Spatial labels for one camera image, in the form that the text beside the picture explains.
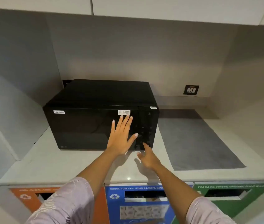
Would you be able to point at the person's left hand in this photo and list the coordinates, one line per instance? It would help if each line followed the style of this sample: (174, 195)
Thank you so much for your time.
(119, 142)

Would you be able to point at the person's right hand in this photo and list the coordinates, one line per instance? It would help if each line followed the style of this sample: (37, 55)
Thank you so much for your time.
(151, 159)

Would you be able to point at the person's right thumb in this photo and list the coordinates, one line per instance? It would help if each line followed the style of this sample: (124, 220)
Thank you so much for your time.
(140, 155)

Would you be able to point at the person's left thumb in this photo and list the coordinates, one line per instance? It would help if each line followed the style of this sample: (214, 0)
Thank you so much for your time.
(132, 139)

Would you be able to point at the person's left little finger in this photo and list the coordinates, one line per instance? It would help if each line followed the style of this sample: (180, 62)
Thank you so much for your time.
(113, 128)

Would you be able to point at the person's left middle finger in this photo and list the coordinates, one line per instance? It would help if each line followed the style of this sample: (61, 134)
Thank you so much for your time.
(125, 124)

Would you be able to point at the black microwave oven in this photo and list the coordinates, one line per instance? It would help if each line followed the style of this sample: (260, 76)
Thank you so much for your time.
(82, 97)

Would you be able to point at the person's right forearm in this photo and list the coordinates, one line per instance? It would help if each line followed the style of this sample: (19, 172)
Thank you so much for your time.
(175, 186)

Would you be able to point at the person's left forearm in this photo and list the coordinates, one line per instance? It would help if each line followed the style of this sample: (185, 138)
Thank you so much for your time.
(99, 167)

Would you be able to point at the white sticker with pictograms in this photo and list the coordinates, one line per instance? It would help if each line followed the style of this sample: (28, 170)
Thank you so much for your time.
(124, 112)

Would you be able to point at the blue recycling bin panel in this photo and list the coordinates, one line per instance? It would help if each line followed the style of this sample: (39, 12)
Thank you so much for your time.
(146, 207)

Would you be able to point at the grey counter mat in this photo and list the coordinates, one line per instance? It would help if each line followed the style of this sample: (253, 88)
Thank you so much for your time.
(192, 142)

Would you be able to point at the small white text label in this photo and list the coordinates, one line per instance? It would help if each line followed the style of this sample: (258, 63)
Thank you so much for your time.
(59, 112)

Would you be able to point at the person's lavender right sleeve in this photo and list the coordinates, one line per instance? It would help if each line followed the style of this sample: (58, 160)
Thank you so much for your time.
(210, 213)

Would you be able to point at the person's lavender sleeve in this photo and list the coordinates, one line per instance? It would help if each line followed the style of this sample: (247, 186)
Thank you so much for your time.
(64, 205)
(210, 213)

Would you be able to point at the person's lavender left sleeve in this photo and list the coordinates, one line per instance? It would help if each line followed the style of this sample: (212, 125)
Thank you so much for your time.
(64, 205)

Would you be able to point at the green recycling bin panel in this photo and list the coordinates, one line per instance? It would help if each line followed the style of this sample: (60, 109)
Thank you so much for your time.
(234, 202)

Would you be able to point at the orange recycling bin panel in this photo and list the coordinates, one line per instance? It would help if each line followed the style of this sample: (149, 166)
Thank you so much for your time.
(26, 195)

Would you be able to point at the black wall socket with switch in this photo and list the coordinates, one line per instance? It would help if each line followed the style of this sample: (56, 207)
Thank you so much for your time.
(191, 90)

